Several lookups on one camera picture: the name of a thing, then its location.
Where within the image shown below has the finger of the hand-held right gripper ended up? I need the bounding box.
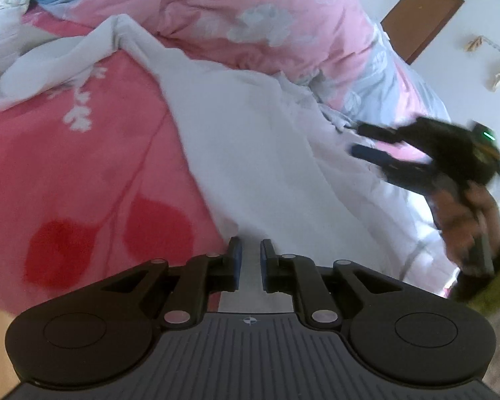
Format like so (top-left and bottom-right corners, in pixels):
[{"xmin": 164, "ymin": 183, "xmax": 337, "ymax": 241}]
[
  {"xmin": 355, "ymin": 119, "xmax": 426, "ymax": 146},
  {"xmin": 349, "ymin": 144, "xmax": 438, "ymax": 196}
]

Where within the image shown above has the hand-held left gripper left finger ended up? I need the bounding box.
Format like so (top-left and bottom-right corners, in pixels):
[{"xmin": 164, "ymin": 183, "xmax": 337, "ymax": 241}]
[{"xmin": 102, "ymin": 237, "xmax": 243, "ymax": 330}]

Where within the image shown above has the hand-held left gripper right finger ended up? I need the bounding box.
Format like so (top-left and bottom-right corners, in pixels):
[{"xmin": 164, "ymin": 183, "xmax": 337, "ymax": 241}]
[{"xmin": 260, "ymin": 239, "xmax": 403, "ymax": 330}]

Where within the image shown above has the white shirt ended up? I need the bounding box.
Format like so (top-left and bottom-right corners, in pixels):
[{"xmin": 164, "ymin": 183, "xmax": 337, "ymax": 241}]
[{"xmin": 0, "ymin": 14, "xmax": 459, "ymax": 313}]

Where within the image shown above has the person's right hand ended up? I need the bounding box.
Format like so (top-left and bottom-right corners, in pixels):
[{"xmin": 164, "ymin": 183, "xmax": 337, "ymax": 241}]
[{"xmin": 427, "ymin": 184, "xmax": 500, "ymax": 276}]

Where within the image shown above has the wooden door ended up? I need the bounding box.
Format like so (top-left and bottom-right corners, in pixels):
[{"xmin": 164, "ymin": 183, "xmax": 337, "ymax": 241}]
[{"xmin": 381, "ymin": 0, "xmax": 465, "ymax": 65}]

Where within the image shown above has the red floral bed blanket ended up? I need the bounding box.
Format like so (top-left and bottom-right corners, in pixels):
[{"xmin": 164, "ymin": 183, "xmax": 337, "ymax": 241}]
[{"xmin": 0, "ymin": 8, "xmax": 234, "ymax": 313}]

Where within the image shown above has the pink floral quilt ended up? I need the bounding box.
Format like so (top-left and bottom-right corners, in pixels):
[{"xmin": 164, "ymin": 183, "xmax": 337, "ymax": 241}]
[{"xmin": 37, "ymin": 0, "xmax": 451, "ymax": 134}]

